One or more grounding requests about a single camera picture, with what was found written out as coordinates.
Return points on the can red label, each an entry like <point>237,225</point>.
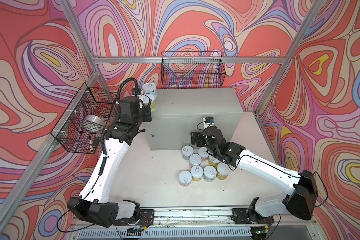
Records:
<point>150,88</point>

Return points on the can green yellow label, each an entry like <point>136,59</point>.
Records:
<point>149,100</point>

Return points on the can pink label back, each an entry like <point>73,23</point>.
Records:
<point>202,152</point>

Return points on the black marker pen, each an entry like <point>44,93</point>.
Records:
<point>90,143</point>

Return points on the can pink label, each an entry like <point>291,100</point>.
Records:
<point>202,152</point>
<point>185,178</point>

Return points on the grey metal cabinet box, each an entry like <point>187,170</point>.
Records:
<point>180,112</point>

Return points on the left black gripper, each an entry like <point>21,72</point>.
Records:
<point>147,113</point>

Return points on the black wire basket left wall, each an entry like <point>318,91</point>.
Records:
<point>88,113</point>

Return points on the can orange label plastic lid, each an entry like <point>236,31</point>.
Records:
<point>223,171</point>

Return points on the aluminium rail front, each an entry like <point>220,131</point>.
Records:
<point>213,216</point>

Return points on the black wire basket wall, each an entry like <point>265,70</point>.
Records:
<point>88,113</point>
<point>192,69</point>

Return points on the can blue green label front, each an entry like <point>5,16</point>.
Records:
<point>209,173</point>

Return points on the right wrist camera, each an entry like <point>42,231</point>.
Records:
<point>209,120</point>

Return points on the can blue label back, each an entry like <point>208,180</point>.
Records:
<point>187,151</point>

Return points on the black wire basket back wall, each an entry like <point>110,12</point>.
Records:
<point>192,69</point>

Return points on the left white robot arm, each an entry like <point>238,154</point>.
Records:
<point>93,205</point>

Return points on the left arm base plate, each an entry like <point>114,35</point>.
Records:
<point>144,218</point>

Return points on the can yellow label right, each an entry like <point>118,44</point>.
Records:
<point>212,161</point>

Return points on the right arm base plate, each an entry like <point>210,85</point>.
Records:
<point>245,216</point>

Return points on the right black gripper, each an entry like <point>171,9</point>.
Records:
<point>199,135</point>

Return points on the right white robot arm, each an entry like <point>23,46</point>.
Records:
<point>299,189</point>

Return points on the can yellow label front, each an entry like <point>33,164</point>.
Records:
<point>197,173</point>

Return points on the can plain lid centre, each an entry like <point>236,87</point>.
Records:
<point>195,160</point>

